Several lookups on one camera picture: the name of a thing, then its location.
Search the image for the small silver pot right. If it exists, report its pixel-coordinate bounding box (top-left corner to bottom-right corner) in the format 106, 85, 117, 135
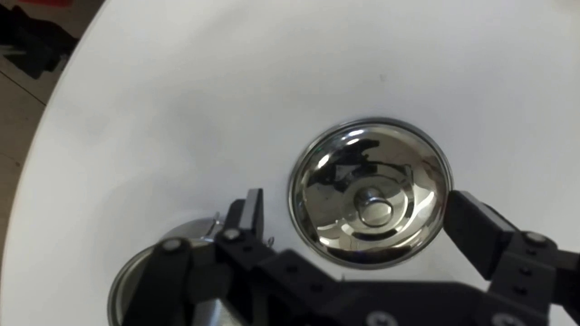
106, 217, 241, 326

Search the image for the round white table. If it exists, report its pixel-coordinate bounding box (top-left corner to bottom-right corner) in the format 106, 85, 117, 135
1, 0, 580, 326

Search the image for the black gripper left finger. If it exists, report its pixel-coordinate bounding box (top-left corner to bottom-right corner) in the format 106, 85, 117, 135
123, 186, 268, 326

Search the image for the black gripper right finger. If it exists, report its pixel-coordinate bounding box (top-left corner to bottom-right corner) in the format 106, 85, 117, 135
444, 190, 580, 320

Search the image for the small silver lid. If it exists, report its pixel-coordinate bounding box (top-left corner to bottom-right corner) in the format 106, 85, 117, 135
286, 115, 453, 269

